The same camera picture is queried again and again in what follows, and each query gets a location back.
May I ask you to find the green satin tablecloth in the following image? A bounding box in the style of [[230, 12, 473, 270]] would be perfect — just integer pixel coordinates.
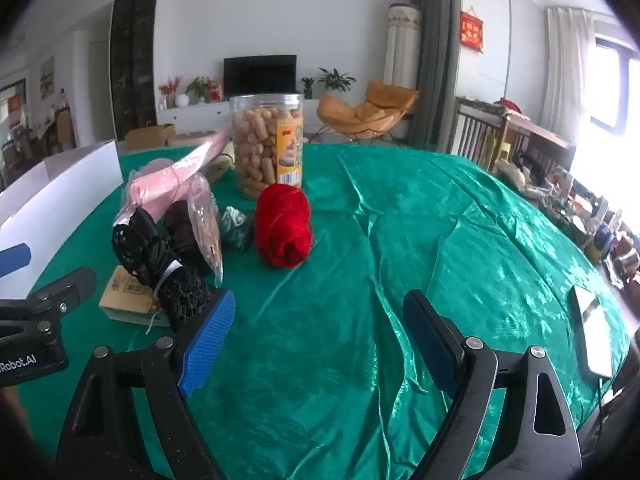
[[30, 142, 632, 480]]

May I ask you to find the blue wave-pattern sachet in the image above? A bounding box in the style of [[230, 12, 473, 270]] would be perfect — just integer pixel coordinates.
[[220, 206, 254, 253]]

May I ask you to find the cotton swab packet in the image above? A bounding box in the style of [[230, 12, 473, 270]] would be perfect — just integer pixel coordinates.
[[186, 180, 224, 288]]

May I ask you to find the pink face mask packet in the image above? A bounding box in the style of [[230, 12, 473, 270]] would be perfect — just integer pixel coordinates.
[[120, 142, 232, 221]]

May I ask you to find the dark display cabinet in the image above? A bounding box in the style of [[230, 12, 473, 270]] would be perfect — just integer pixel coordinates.
[[111, 0, 160, 142]]

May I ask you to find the black knit gloves pair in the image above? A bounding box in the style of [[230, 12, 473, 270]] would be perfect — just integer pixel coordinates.
[[112, 200, 218, 333]]

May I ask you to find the pile of household clutter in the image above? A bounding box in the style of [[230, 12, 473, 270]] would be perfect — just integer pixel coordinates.
[[492, 152, 640, 291]]

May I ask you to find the white cardboard box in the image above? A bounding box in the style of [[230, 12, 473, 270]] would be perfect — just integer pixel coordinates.
[[0, 140, 124, 301]]

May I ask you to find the black television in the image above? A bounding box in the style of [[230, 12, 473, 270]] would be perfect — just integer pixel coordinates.
[[223, 54, 297, 98]]

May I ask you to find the red wall hanging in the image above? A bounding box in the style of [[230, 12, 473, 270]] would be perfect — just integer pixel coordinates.
[[460, 8, 486, 55]]

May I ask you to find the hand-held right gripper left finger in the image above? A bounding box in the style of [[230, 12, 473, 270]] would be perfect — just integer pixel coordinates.
[[55, 289, 237, 480]]

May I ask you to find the red yarn ball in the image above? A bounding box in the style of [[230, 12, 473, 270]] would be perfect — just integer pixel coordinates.
[[255, 183, 316, 268]]

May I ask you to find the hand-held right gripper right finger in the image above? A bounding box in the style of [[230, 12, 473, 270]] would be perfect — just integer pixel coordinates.
[[402, 289, 583, 480]]

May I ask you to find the small kraft paper box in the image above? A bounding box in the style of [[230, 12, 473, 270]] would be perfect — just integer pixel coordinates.
[[98, 265, 173, 328]]

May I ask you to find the green leafy houseplant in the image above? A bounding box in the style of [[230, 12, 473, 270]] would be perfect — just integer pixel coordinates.
[[186, 76, 211, 105]]

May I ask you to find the wooden slatted crib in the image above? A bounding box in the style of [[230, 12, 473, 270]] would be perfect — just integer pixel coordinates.
[[450, 96, 576, 176]]

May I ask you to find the brown cardboard box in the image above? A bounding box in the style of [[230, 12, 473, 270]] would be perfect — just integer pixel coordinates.
[[123, 123, 177, 152]]

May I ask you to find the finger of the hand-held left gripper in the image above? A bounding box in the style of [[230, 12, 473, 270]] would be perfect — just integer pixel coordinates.
[[0, 267, 97, 342], [0, 243, 32, 278]]

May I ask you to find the red flower bouquet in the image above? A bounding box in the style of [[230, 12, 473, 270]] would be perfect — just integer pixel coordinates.
[[159, 77, 183, 108]]

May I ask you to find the grey curtain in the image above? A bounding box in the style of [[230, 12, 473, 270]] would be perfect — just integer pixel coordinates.
[[409, 0, 463, 153]]

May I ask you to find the orange lounge chair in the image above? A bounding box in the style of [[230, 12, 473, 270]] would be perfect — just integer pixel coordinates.
[[317, 80, 420, 143]]

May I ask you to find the white television cabinet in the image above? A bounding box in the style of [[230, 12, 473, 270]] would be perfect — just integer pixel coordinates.
[[157, 98, 331, 133]]

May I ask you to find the cream cloth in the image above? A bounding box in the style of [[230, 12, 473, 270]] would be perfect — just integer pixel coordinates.
[[205, 152, 237, 184]]

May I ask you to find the framed wall painting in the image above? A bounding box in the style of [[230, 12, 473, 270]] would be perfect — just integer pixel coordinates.
[[39, 56, 56, 100]]

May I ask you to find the white floor air conditioner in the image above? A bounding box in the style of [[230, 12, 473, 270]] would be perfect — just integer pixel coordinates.
[[384, 3, 422, 88]]

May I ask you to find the clear plastic snack jar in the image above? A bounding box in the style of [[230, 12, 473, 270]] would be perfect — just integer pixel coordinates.
[[229, 93, 307, 200]]

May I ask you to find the large green potted plant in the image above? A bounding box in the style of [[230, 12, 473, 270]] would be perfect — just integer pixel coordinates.
[[318, 67, 357, 96]]

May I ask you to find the pink mesh bath pouf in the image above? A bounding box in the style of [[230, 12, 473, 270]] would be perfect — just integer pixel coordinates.
[[131, 158, 176, 183]]

